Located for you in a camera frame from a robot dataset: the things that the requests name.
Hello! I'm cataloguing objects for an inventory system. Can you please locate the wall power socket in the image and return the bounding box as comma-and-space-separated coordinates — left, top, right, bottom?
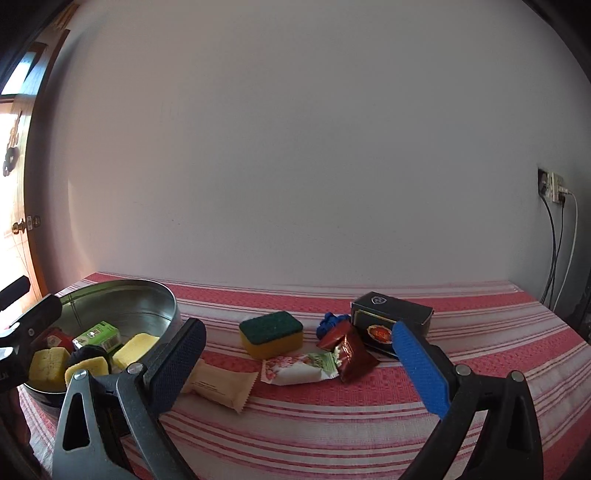
538, 168, 566, 204

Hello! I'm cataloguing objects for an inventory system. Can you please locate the red printed packet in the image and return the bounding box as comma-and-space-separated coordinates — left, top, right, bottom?
39, 328, 75, 354

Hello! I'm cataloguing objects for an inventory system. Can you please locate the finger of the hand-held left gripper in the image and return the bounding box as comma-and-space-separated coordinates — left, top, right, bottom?
0, 275, 31, 312
0, 294, 63, 354

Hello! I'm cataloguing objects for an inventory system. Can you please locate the round metal cookie tin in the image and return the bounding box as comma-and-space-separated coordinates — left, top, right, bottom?
18, 279, 182, 407

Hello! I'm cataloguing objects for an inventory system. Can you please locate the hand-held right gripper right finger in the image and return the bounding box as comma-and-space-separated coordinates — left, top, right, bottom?
392, 322, 544, 480

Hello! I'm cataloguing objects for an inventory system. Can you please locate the black cardboard box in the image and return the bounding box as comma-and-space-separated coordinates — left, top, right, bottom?
350, 292, 435, 358

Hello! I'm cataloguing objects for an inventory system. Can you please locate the white power cable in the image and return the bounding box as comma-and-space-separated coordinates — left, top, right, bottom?
556, 188, 579, 311

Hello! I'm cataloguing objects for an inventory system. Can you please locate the door hanging ornament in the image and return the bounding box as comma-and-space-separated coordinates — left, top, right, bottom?
2, 111, 21, 177

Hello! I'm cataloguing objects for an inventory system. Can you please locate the blue rope bundle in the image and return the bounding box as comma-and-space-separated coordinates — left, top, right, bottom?
316, 312, 352, 340

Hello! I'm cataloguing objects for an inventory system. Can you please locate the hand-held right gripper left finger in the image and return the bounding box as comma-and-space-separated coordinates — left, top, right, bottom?
52, 318, 207, 480

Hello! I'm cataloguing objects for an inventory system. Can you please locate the green tissue pack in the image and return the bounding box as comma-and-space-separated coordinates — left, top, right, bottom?
72, 320, 122, 354

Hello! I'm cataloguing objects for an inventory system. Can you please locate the black power cable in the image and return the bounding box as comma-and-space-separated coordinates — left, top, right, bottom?
542, 196, 556, 305
551, 203, 565, 308

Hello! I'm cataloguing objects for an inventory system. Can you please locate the beige snack packet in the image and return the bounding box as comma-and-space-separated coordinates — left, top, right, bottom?
182, 359, 259, 413

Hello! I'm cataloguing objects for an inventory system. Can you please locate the dark red snack packet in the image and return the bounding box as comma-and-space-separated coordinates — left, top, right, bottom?
333, 331, 378, 383

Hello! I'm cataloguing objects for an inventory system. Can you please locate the wooden door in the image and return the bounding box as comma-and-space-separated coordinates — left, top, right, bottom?
0, 41, 71, 301

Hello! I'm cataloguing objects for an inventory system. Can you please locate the pink floral snack packet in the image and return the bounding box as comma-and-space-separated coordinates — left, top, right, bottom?
261, 352, 337, 385

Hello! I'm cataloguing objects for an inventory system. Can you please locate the red striped desktop tablecloth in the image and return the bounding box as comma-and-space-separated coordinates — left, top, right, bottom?
18, 272, 591, 480

